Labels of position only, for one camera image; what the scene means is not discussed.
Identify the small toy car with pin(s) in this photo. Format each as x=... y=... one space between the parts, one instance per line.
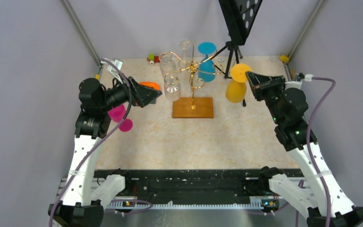
x=153 y=59

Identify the yellow wine glass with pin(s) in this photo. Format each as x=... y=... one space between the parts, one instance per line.
x=237 y=88

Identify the pink wine glass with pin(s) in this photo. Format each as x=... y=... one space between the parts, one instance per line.
x=116 y=114

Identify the orange tape dispenser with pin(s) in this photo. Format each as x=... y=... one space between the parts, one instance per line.
x=152 y=85

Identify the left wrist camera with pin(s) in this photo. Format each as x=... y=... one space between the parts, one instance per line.
x=118 y=64

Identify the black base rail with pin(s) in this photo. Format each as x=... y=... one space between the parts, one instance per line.
x=191 y=187

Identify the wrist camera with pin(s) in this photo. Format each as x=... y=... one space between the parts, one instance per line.
x=299 y=80
x=118 y=64

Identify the black music stand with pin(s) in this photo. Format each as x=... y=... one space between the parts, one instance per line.
x=239 y=16

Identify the clear wine glass left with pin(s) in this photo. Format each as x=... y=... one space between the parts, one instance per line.
x=167 y=64

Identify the clear wine glass back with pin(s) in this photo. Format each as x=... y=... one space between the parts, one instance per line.
x=185 y=45

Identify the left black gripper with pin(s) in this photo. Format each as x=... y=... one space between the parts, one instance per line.
x=141 y=95

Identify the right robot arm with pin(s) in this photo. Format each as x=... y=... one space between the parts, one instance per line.
x=327 y=205

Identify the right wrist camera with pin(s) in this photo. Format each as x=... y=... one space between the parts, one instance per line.
x=299 y=80

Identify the gold wine glass rack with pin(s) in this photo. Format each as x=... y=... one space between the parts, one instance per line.
x=192 y=107

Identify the blue wine glass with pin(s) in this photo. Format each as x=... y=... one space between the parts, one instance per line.
x=206 y=69

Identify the yellow corner clamp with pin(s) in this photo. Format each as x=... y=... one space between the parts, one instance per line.
x=284 y=58

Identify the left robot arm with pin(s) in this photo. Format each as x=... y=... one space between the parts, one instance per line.
x=78 y=204

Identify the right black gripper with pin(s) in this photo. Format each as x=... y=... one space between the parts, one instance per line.
x=260 y=83

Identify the clear wine glass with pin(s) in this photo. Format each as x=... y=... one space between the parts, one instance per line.
x=167 y=64
x=172 y=87
x=185 y=45

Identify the clear wine glass front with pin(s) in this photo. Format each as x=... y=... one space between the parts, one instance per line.
x=172 y=87

